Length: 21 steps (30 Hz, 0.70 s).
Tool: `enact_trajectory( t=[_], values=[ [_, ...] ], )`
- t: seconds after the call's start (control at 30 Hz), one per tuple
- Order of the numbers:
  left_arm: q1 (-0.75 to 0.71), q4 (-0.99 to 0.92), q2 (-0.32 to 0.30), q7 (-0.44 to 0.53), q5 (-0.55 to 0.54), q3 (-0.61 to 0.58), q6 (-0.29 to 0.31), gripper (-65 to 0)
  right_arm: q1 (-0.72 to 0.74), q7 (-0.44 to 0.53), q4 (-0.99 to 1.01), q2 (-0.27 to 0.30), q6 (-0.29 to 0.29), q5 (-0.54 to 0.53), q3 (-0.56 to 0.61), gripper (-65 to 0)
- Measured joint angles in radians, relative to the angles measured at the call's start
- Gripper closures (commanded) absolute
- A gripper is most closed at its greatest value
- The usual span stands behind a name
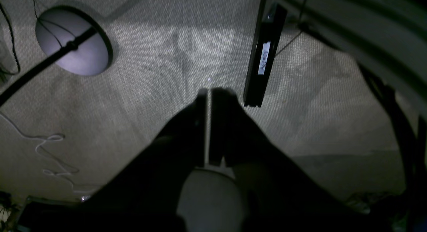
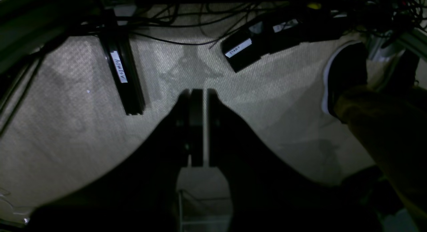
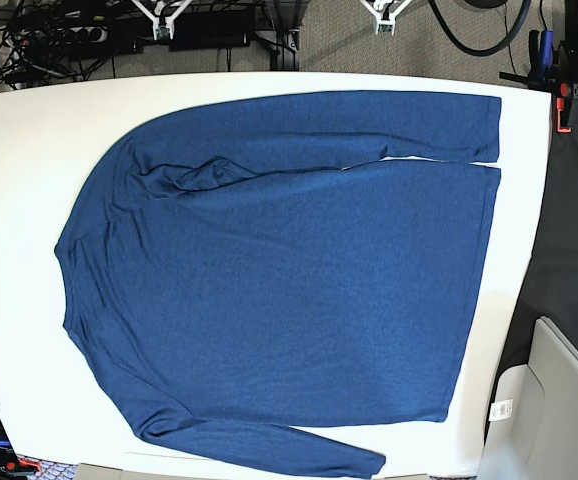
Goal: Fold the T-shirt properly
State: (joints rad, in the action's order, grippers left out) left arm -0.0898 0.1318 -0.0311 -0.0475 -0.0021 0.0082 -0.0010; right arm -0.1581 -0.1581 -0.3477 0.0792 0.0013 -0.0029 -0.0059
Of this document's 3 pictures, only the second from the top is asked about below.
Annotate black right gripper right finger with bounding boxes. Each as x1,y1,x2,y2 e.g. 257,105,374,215
207,89,380,232

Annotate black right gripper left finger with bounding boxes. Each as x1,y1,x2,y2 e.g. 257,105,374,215
30,89,190,232

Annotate brown trouser leg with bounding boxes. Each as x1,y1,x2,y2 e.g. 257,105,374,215
333,86,427,232

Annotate black white shoe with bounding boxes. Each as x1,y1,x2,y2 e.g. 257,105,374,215
321,40,368,118

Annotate black labelled bar left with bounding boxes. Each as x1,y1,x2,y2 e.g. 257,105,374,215
98,10,145,115

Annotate black labelled box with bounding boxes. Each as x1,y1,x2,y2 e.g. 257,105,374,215
220,10,346,73

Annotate black floor cables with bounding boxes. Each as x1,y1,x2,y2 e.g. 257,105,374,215
83,0,334,49

